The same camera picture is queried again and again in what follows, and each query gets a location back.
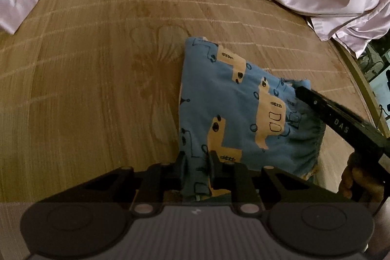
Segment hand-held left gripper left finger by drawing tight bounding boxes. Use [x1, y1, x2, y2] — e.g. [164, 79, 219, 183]
[71, 152, 188, 215]

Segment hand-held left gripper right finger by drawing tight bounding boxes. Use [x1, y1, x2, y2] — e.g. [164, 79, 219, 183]
[207, 152, 322, 215]

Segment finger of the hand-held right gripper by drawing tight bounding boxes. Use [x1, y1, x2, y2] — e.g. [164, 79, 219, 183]
[294, 86, 331, 119]

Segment blue printed pants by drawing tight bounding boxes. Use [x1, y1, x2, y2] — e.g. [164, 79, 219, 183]
[177, 37, 326, 202]

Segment person's right hand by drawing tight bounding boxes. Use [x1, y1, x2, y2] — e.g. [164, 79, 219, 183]
[338, 153, 358, 202]

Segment dark bedside clutter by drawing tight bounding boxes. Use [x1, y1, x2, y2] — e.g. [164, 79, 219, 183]
[358, 36, 390, 139]

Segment woven bamboo mat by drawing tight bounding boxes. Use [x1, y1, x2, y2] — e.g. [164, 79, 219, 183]
[0, 0, 389, 206]

